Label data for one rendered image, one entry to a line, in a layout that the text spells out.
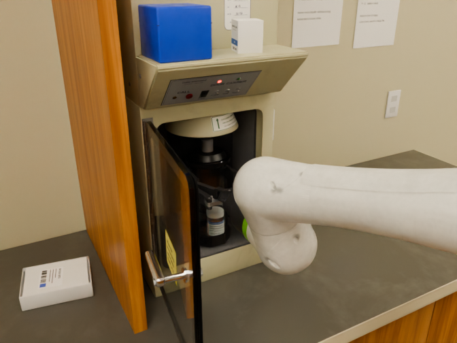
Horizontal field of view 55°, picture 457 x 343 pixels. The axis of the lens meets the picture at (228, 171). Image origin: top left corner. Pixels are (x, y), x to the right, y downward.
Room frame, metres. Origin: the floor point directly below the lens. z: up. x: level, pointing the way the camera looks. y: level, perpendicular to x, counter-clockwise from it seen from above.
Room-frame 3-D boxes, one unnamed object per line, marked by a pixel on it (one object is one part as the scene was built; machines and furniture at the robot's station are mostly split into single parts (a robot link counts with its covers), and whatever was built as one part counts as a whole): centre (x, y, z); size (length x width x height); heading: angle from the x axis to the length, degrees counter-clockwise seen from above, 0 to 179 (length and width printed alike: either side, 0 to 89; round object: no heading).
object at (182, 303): (0.69, 0.11, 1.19); 0.30 x 0.01 x 0.40; 21
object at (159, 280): (0.61, 0.11, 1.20); 0.10 x 0.05 x 0.03; 21
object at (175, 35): (0.82, 0.10, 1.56); 0.10 x 0.10 x 0.09; 28
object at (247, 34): (0.89, -0.04, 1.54); 0.05 x 0.05 x 0.06; 14
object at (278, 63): (0.87, 0.01, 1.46); 0.32 x 0.11 x 0.10; 118
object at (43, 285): (0.88, 0.42, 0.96); 0.16 x 0.12 x 0.04; 110
